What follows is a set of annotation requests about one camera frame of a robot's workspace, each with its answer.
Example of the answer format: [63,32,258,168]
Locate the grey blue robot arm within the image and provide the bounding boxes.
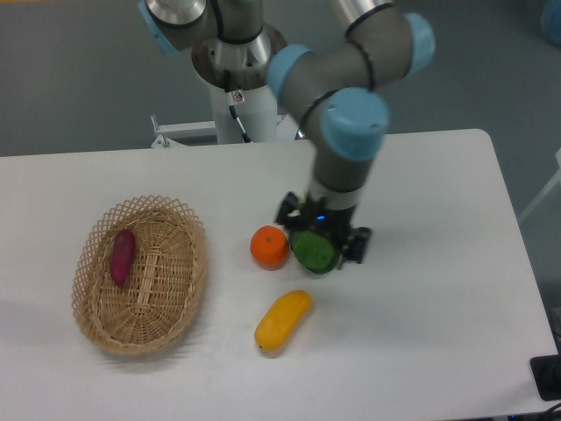
[138,1,436,275]

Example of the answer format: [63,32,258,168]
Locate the yellow mango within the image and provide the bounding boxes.
[254,290,313,353]

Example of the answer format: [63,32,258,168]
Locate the green bok choy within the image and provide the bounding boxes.
[290,231,340,275]

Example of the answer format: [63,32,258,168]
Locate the black device at edge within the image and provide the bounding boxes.
[529,354,560,402]

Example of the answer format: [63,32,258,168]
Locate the woven wicker basket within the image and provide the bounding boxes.
[72,196,209,356]

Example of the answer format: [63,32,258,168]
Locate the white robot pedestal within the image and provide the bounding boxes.
[191,24,287,144]

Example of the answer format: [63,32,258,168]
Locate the purple sweet potato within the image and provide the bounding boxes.
[110,229,136,286]

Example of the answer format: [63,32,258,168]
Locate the orange fruit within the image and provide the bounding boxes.
[250,225,289,270]

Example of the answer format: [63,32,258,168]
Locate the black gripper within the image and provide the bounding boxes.
[275,191,373,268]

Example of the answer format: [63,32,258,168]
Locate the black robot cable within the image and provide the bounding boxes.
[222,69,254,144]

